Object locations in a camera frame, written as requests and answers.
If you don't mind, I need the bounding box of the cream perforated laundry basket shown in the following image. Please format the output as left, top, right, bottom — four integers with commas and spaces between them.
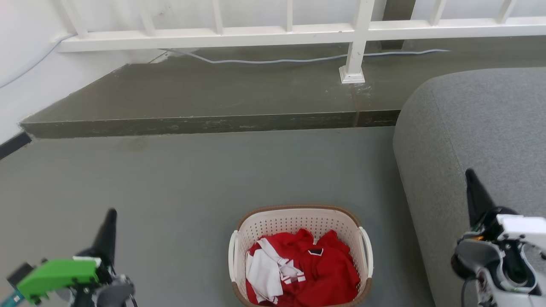
228, 205, 374, 307

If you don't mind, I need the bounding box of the red shirt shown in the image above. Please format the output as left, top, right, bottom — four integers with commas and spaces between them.
246, 228, 361, 307

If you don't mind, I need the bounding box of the light grey cable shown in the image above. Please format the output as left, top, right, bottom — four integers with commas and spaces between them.
160, 48, 451, 65
0, 33, 76, 88

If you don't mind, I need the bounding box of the grey fabric sofa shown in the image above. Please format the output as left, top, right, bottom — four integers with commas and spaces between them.
392, 67, 546, 307

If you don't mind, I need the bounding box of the teal bracket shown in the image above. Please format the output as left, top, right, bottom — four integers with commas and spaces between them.
0, 290, 24, 306

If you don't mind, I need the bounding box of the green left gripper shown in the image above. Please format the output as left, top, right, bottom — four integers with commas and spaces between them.
16, 208, 118, 305

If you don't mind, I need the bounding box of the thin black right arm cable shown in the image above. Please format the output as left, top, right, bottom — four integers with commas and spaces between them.
460, 275, 479, 307

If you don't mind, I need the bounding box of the black skirting strip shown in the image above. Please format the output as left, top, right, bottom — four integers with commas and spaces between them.
0, 131, 33, 161

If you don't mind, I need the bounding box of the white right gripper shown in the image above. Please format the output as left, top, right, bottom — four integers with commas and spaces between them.
465, 168, 546, 252

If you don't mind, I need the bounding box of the white railing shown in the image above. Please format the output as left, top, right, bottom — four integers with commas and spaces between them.
53, 0, 546, 84

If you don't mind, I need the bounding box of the white garment with red trim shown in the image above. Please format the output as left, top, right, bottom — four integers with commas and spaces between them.
246, 238, 307, 304

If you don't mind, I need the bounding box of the dark grey pillar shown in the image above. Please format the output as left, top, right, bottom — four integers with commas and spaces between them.
381, 0, 417, 50

